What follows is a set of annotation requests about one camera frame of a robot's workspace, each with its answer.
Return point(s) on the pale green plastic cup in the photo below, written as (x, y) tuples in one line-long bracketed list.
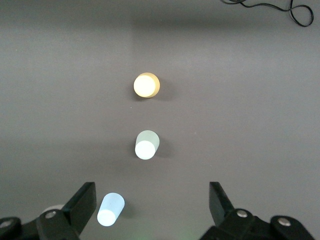
[(146, 147)]

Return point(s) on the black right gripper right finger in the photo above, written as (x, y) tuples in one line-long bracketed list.
[(225, 220)]

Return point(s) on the light blue plastic cup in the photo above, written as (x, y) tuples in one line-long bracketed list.
[(110, 210)]

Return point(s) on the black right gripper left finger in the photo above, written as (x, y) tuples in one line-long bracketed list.
[(75, 212)]

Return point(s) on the yellow plastic cup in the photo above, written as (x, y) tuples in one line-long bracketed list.
[(145, 86)]

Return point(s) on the dark grey table mat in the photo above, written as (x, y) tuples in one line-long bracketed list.
[(225, 100)]

